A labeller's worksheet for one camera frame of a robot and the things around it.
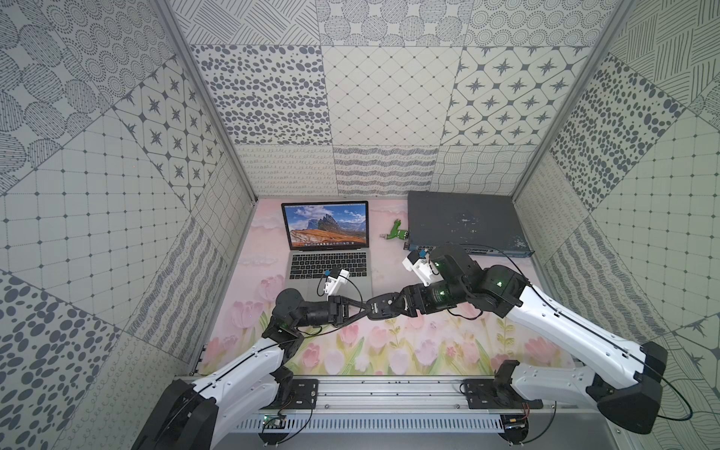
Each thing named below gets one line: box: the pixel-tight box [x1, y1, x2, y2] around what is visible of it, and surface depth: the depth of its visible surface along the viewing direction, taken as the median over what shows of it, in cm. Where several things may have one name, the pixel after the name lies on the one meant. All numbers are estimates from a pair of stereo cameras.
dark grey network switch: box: [406, 190, 536, 258], surface depth 110 cm
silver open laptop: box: [281, 200, 374, 300], surface depth 100 cm
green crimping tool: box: [378, 218, 410, 240], surface depth 109 cm
